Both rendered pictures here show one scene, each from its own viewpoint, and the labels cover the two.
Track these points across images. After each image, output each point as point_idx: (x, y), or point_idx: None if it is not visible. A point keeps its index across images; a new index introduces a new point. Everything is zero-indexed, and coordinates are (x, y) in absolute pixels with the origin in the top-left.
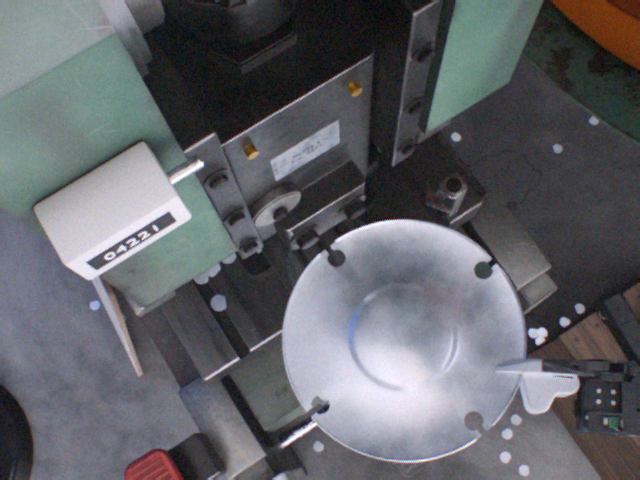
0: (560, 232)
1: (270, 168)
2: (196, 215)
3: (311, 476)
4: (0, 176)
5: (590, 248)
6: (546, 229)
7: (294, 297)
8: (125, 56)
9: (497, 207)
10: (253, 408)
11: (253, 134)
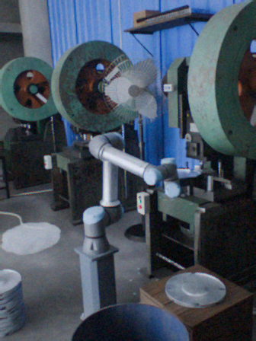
0: (254, 329)
1: (190, 125)
2: (176, 107)
3: (148, 279)
4: (168, 78)
5: (251, 337)
6: (254, 325)
7: (180, 170)
8: (177, 71)
9: (216, 204)
10: (161, 189)
11: (189, 112)
